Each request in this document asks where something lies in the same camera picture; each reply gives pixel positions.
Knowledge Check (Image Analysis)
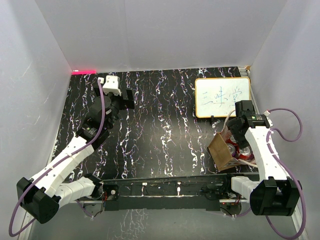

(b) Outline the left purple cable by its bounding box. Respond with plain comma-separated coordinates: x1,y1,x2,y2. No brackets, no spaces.
8,78,106,237

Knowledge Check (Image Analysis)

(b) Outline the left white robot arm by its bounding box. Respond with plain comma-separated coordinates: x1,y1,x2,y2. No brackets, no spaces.
16,88,135,224

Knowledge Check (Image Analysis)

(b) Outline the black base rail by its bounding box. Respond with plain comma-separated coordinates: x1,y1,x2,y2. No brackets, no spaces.
103,173,248,211

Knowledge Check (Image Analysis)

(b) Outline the pink LED strip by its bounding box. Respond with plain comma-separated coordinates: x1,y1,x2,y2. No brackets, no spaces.
72,70,97,75

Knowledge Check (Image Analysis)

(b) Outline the yellow framed whiteboard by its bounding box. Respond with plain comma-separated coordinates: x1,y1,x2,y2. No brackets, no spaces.
195,77,251,118

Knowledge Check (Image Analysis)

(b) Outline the canvas bag with cat print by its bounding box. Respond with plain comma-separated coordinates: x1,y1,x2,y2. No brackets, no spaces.
206,109,258,172

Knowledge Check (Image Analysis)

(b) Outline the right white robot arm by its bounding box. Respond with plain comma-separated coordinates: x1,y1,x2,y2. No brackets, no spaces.
222,114,300,216

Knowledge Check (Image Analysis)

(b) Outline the red coke can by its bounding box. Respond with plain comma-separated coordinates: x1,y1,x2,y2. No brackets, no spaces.
237,146,254,161
228,135,238,146

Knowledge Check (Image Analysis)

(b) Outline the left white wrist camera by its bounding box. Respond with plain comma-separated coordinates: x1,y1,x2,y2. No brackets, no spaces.
98,75,122,96

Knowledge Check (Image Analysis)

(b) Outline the purple Fanta can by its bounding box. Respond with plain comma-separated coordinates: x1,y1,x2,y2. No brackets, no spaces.
226,143,237,157

